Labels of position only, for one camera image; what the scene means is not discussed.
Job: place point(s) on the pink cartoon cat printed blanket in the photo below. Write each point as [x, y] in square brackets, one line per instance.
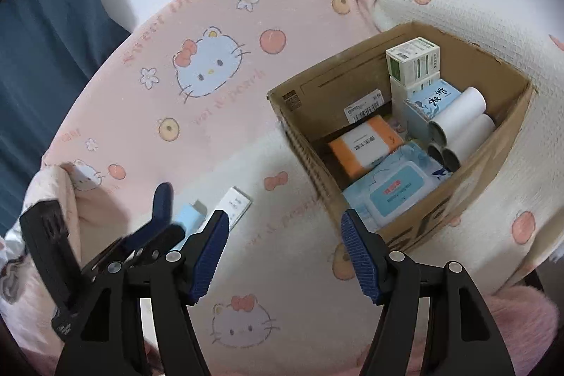
[286, 6]

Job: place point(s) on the brown cardboard box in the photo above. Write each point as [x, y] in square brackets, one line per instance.
[308, 155]

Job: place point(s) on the green and white box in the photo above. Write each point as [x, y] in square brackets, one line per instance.
[412, 59]

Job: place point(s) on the light blue wet wipes pack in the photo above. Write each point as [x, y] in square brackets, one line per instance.
[396, 186]

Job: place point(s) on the light blue box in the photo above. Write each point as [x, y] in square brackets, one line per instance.
[189, 215]

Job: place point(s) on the pink fluffy cloth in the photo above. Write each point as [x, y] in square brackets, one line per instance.
[520, 323]

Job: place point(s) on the dark blue cloth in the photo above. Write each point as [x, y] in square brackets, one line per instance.
[44, 50]

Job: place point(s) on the small white box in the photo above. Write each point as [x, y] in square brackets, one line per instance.
[233, 206]

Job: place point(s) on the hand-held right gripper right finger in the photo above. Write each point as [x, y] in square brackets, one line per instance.
[361, 259]

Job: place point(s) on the white paper roll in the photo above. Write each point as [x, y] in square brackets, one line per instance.
[435, 151]
[460, 107]
[473, 138]

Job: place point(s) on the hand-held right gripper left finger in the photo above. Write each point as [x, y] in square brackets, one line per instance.
[209, 255]

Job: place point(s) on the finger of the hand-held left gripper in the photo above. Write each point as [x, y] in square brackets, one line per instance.
[161, 204]
[158, 241]

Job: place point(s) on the blue and white tissue box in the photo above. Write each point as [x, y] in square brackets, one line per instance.
[425, 107]

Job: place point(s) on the orange box with white label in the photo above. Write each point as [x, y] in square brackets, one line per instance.
[363, 144]

